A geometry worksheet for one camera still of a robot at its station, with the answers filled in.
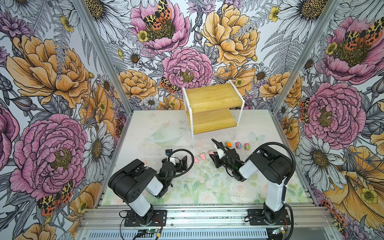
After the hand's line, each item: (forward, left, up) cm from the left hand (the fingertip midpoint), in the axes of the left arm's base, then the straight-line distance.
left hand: (179, 160), depth 93 cm
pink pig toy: (0, -10, -1) cm, 10 cm away
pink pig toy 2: (+2, -14, 0) cm, 14 cm away
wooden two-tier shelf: (+14, -19, +31) cm, 39 cm away
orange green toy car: (+11, -32, 0) cm, 33 cm away
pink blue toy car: (+9, -38, +1) cm, 39 cm away
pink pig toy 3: (+5, -20, 0) cm, 20 cm away
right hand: (+3, -20, -3) cm, 21 cm away
